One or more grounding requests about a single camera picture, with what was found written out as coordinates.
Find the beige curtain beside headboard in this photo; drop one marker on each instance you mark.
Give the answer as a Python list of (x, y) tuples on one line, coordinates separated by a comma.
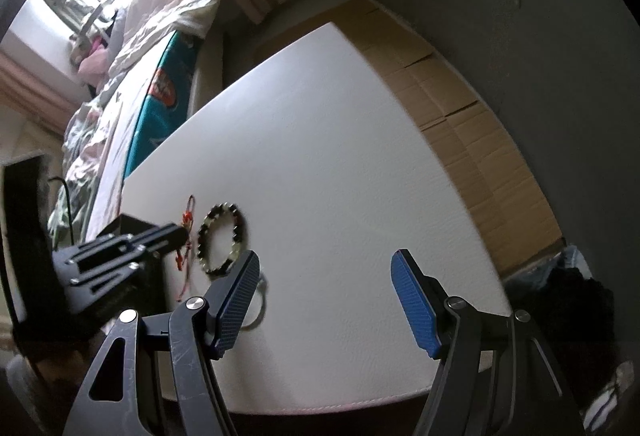
[(35, 86)]

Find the dark clothing pile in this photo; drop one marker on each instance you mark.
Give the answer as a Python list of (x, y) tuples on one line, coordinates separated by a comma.
[(565, 316)]

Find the white cloth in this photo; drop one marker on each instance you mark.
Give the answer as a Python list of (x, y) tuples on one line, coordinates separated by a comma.
[(610, 396)]

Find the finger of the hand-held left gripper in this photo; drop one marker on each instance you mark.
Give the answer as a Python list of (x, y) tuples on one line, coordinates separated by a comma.
[(150, 238), (112, 277)]

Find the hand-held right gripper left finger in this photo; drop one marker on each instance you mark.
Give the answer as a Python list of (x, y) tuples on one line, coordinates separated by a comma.
[(235, 308)]

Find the clear glass bangle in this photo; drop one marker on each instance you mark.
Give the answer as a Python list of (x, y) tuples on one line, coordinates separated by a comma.
[(264, 301)]

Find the white square table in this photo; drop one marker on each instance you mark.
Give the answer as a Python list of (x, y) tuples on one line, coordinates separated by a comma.
[(325, 141)]

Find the pink plush toy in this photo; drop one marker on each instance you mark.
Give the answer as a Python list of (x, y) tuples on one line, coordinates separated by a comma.
[(95, 64)]

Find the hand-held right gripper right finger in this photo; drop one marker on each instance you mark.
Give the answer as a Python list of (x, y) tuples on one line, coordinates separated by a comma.
[(415, 306)]

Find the crumpled green striped sheet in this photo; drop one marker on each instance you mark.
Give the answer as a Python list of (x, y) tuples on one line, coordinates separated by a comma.
[(80, 141)]

